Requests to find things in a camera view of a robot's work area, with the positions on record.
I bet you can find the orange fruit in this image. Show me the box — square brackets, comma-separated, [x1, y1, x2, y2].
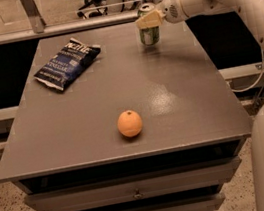
[117, 110, 143, 138]

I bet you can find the upper grey drawer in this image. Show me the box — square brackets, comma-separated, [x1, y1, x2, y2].
[25, 157, 241, 211]

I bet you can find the green soda can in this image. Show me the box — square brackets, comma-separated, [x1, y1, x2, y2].
[134, 1, 164, 48]

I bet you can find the blue chip bag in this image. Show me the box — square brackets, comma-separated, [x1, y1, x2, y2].
[34, 38, 101, 92]

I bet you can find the white cable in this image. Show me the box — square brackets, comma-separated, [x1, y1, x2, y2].
[225, 48, 264, 95]

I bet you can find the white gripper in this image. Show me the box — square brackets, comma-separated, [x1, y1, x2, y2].
[135, 0, 188, 30]

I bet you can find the grey drawer cabinet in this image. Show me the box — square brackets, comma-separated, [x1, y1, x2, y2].
[0, 23, 251, 211]

